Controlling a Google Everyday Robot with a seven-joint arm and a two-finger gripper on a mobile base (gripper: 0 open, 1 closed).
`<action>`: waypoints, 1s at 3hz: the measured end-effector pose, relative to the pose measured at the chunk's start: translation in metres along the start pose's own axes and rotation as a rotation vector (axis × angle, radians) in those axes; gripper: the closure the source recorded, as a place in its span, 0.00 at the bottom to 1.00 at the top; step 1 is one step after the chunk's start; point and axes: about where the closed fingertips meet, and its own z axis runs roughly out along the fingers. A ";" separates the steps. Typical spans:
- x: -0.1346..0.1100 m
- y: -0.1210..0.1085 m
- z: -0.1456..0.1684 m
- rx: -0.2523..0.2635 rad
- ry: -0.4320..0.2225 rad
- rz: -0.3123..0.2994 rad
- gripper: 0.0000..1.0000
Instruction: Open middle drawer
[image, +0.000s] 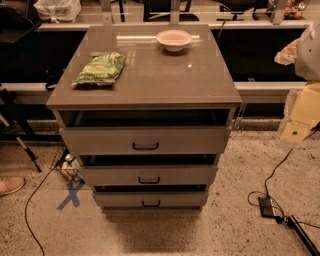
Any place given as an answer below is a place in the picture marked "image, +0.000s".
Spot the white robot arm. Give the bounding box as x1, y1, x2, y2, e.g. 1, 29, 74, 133
274, 23, 320, 144

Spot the grey drawer cabinet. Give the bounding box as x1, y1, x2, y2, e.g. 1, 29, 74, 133
45, 23, 243, 213

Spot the green chip bag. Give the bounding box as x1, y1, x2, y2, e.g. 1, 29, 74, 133
72, 52, 126, 86

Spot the white plastic bag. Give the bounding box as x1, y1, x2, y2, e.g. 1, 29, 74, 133
34, 0, 81, 23

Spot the black floor cable left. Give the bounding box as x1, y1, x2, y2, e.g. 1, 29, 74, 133
24, 166, 58, 256

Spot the tan shoe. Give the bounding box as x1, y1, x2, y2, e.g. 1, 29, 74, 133
0, 177, 25, 196

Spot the white bowl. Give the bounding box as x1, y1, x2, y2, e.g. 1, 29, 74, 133
156, 30, 192, 52

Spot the blue tape cross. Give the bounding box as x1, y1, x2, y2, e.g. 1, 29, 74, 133
57, 181, 84, 211

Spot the wire basket with items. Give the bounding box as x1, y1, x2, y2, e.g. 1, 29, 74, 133
50, 146, 83, 182

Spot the fruit pile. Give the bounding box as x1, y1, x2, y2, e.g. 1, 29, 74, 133
284, 2, 307, 20

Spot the black tripod leg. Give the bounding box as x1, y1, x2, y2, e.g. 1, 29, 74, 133
0, 89, 42, 172

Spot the grey drawer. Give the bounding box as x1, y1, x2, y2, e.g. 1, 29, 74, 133
93, 192, 208, 208
80, 166, 217, 186
60, 127, 231, 156

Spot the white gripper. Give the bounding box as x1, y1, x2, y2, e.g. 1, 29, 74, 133
278, 82, 320, 147

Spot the black power adapter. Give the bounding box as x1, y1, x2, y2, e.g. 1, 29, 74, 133
258, 197, 275, 218

